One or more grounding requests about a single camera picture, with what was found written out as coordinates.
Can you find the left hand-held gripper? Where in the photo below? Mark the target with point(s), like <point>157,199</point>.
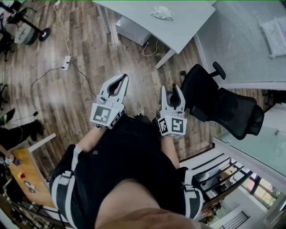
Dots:
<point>101,114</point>

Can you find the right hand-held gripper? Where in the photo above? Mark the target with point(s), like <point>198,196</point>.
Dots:
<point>174,125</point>

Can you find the white wet wipes pack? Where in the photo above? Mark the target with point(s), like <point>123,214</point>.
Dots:
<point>162,13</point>

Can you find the person's left forearm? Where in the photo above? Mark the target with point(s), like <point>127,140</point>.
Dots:
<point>92,138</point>

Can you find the person's right forearm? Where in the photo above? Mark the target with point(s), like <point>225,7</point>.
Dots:
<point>171,152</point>

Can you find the black office chair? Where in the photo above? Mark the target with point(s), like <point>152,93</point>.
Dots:
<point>223,107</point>

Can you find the white power strip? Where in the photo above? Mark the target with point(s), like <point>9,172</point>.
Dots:
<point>66,63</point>

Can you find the white drawer cabinet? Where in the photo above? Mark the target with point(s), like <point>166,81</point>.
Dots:
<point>131,30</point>

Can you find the person's black clothing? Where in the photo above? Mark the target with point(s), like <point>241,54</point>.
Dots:
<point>125,161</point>

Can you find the white table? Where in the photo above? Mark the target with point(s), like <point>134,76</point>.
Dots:
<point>178,29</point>

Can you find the black power adapter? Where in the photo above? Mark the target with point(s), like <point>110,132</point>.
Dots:
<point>35,113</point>

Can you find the black shelf rack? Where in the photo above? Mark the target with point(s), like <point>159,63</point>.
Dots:
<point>221,176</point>

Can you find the grey bag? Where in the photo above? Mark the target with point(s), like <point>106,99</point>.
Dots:
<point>24,34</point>

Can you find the black wheeled stand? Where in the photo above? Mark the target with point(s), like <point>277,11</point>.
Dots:
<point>26,21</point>

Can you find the wooden side table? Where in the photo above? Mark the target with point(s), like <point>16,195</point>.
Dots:
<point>33,174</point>

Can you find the red and yellow blocks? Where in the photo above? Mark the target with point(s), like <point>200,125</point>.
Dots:
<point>21,175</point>

